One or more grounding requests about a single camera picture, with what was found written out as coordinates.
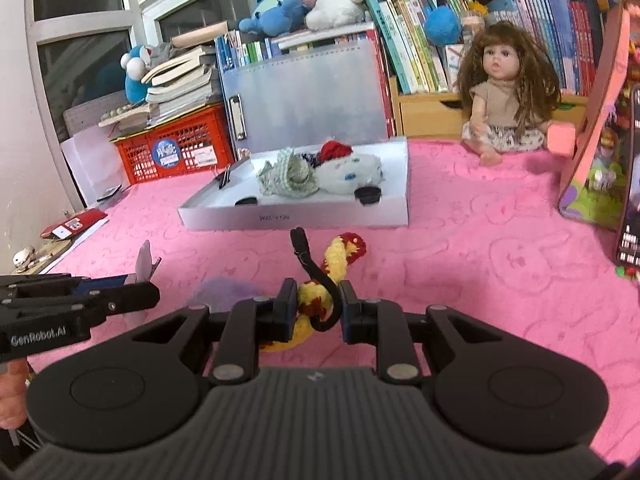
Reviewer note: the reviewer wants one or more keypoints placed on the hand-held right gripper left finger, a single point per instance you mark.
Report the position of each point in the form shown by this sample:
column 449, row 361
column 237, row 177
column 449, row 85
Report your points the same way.
column 287, row 307

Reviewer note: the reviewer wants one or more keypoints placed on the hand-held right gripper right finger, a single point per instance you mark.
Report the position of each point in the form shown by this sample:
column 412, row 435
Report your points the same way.
column 350, row 312

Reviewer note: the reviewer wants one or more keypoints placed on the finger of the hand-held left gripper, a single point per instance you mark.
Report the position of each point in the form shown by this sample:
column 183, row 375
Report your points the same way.
column 100, row 285
column 125, row 300

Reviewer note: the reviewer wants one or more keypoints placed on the clear plastic hair clip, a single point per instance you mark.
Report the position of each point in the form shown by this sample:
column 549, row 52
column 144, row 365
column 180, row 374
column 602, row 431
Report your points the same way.
column 144, row 262

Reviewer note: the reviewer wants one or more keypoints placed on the red yellow striped scarf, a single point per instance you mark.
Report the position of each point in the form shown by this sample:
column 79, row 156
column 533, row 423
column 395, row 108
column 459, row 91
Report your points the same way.
column 340, row 260

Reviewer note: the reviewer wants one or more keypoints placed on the white cardboard box tray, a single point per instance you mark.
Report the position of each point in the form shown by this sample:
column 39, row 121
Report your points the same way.
column 310, row 217

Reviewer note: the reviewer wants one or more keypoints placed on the black round disc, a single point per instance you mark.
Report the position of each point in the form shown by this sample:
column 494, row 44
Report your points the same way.
column 369, row 195
column 245, row 202

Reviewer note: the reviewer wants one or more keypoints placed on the green checkered cloth scrunchie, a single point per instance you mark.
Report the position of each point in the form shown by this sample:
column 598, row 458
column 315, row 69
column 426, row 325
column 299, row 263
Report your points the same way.
column 287, row 175

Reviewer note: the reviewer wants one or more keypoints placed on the white fluffy plush face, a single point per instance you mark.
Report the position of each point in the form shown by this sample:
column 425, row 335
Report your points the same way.
column 345, row 172

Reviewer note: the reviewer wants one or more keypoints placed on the person's left hand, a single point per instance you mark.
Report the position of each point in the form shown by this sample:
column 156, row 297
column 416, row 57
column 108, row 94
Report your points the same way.
column 12, row 395

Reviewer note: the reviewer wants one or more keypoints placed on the red paper packet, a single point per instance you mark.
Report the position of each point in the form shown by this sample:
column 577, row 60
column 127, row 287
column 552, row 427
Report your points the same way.
column 80, row 223

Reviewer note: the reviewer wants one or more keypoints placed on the small white shell ornament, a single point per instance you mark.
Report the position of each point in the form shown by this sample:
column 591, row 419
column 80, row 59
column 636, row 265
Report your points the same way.
column 23, row 259

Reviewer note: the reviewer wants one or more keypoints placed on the small black device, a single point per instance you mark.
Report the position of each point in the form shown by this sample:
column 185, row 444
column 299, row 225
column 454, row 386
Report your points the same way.
column 109, row 193

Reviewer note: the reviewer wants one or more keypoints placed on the pink rabbit-print blanket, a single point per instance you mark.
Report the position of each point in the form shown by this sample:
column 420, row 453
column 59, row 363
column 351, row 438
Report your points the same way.
column 475, row 270

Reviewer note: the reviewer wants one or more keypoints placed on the black binder clip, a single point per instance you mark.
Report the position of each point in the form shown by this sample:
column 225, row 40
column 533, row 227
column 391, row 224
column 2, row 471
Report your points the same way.
column 223, row 178

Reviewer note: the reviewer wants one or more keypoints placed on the dark blue patterned scrunchie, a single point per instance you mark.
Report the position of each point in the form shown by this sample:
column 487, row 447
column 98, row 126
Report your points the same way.
column 311, row 159

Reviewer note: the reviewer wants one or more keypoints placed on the red crocheted hat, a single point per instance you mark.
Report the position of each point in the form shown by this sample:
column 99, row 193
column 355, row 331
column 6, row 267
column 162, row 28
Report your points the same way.
column 334, row 150

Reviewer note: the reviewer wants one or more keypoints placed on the grey grid cutting mat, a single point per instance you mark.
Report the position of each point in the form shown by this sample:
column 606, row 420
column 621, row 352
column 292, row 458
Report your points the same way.
column 85, row 117

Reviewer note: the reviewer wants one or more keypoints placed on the red plastic crate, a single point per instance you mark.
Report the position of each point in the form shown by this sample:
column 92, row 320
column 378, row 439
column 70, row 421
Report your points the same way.
column 195, row 140

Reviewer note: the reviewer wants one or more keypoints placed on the translucent plastic file case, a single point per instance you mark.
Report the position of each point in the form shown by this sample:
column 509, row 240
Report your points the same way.
column 305, row 105

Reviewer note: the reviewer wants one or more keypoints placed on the stack of worn books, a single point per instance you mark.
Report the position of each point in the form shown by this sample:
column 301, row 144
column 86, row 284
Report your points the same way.
column 180, row 90

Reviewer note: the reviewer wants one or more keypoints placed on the wooden desk shelf with drawer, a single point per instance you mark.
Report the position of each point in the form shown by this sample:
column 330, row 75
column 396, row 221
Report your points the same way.
column 425, row 115

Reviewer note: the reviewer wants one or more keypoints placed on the blue white cat plush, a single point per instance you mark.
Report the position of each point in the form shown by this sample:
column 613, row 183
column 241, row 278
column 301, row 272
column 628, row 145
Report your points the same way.
column 132, row 75

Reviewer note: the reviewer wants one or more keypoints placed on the row of books behind case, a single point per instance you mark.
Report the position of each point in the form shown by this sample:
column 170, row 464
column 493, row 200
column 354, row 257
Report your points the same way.
column 250, row 52

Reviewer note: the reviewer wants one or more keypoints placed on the brown-haired baby doll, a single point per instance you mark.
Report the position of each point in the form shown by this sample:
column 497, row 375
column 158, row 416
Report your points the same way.
column 500, row 95

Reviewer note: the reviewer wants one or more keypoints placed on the pink foam block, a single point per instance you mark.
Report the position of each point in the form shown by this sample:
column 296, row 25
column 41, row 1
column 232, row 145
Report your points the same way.
column 561, row 140

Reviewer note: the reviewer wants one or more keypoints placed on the row of green white books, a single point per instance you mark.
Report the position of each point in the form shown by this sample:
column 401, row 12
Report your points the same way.
column 410, row 45

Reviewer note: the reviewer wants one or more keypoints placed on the pink toy package box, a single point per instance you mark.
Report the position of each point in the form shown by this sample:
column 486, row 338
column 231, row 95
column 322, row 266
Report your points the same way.
column 600, row 160

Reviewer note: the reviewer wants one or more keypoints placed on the blue bear plush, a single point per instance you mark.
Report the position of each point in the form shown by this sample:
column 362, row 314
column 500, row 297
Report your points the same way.
column 277, row 12

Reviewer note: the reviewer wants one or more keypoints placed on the large blue plush toy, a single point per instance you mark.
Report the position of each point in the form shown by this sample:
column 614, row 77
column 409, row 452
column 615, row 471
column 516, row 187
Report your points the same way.
column 442, row 25

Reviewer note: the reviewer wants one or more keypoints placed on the black smartphone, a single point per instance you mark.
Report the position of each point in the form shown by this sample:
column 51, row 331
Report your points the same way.
column 631, row 200

